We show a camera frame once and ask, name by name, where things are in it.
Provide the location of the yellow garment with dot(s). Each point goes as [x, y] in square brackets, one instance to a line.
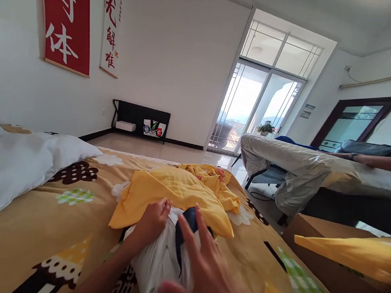
[174, 192]

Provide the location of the small wall sign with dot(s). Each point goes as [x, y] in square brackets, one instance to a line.
[308, 111]

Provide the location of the printed tote bag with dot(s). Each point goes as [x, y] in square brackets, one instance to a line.
[154, 129]

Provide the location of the glass balcony door with window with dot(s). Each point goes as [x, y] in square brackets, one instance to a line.
[254, 100]

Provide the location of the person's right index finger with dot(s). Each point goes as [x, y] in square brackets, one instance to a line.
[188, 240]

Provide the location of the yellow pillow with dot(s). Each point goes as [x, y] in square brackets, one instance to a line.
[354, 252]

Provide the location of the dark wicker chair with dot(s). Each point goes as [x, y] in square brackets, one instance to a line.
[222, 132]

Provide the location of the white wall pipe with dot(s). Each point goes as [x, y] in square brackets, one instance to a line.
[372, 82]

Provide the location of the grey chair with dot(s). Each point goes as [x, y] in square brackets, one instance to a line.
[268, 176]

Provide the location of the white box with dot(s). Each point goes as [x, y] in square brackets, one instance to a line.
[126, 125]

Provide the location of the person's left hand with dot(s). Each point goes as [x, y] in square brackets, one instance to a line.
[150, 223]

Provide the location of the person's right hand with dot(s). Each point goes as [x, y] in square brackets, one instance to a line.
[217, 285]

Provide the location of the white wall scroll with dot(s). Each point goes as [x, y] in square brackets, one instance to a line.
[111, 26]

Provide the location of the blue chair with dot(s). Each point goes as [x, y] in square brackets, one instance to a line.
[285, 140]

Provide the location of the black sofa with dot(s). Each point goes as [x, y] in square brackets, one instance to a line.
[340, 207]

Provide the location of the person's right middle finger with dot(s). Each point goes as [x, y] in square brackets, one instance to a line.
[204, 228]

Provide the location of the person's left fingers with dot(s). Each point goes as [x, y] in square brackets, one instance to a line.
[163, 209]

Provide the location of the dark brown wooden door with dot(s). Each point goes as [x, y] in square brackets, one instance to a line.
[351, 122]

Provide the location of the potted plant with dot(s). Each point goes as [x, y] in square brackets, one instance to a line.
[266, 127]

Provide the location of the person's right thumb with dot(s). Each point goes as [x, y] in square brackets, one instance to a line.
[173, 290]

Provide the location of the brown cardboard box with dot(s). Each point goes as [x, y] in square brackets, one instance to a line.
[337, 289]

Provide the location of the red wall scroll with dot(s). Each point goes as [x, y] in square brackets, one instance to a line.
[67, 22]

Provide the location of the white garment with navy trim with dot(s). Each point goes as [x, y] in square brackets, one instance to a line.
[157, 269]

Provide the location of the yellow patterned bed sheet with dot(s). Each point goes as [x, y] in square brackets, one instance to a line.
[73, 218]

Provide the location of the white pillow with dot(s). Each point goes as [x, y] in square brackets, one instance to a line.
[12, 168]

